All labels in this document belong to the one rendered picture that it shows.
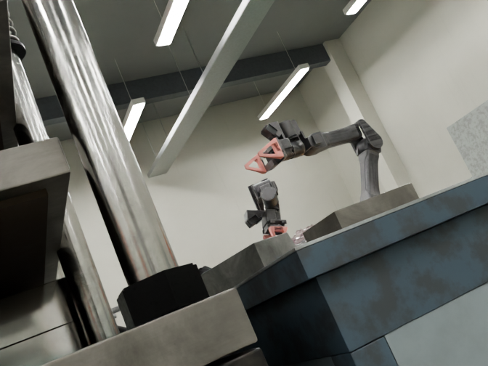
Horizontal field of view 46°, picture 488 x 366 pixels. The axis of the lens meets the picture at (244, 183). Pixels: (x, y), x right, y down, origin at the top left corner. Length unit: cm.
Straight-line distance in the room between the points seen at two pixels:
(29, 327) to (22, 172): 48
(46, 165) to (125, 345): 25
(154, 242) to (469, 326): 39
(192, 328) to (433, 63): 800
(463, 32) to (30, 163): 759
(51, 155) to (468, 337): 55
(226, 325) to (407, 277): 24
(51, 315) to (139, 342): 58
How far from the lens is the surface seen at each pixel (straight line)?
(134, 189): 66
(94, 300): 104
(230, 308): 60
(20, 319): 114
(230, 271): 148
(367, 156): 209
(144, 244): 64
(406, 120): 901
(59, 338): 114
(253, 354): 60
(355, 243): 68
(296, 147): 192
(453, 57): 825
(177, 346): 58
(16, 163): 72
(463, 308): 77
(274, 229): 206
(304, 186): 1004
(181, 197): 914
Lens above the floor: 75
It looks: 13 degrees up
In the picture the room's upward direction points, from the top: 24 degrees counter-clockwise
